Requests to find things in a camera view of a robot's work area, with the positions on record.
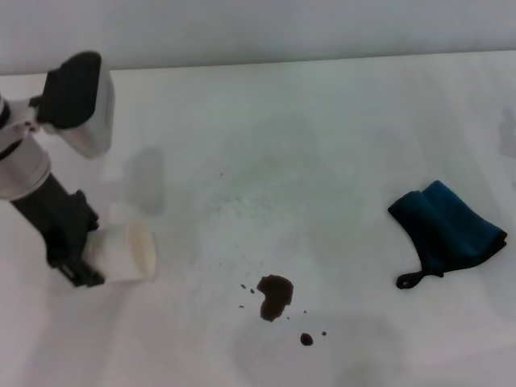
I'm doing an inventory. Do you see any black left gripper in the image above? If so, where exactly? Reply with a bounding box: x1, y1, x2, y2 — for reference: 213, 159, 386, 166
11, 173, 106, 289

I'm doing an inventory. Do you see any white paper cup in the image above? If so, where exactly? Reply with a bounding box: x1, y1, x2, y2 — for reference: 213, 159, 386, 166
89, 222, 159, 284

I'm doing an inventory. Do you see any blue rag with black loop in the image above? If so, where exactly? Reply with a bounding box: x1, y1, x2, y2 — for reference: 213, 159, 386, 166
387, 180, 510, 290

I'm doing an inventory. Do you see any white and black left wrist camera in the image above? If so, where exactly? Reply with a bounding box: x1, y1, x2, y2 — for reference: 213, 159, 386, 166
28, 51, 117, 159

